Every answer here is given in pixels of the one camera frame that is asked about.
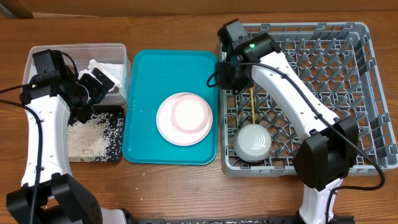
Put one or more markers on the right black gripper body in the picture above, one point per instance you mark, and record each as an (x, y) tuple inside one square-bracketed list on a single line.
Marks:
[(231, 78)]

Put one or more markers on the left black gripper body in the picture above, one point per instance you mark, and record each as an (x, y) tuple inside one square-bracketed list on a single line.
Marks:
[(88, 93)]

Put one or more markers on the white napkin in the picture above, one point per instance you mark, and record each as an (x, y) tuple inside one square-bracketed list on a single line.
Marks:
[(112, 71)]

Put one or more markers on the wooden chopstick diagonal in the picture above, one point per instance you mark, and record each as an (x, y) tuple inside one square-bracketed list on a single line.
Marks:
[(253, 105)]

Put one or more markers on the pile of rice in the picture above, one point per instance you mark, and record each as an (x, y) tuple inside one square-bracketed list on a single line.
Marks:
[(88, 140)]

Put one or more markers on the pink small bowl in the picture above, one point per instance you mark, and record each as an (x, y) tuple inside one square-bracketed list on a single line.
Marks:
[(190, 112)]

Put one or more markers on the white bowl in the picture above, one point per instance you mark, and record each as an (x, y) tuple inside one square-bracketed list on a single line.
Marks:
[(252, 143)]

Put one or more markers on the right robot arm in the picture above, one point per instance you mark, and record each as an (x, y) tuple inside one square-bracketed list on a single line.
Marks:
[(328, 143)]

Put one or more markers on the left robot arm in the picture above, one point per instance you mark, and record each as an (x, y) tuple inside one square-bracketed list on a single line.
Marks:
[(49, 193)]

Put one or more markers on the grey dishwasher rack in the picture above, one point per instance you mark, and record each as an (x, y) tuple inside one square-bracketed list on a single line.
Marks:
[(336, 62)]

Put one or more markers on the clear plastic bin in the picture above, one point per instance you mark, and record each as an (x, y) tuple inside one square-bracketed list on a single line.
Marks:
[(114, 53)]

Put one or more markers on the teal serving tray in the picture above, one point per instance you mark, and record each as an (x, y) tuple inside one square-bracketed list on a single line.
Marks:
[(157, 75)]

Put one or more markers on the black plastic tray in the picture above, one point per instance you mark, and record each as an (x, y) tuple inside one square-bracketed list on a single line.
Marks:
[(115, 137)]

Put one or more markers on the pink plate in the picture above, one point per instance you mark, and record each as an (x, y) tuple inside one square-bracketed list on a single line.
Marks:
[(171, 133)]

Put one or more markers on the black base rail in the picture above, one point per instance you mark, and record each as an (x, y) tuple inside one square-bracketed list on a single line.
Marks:
[(291, 219)]

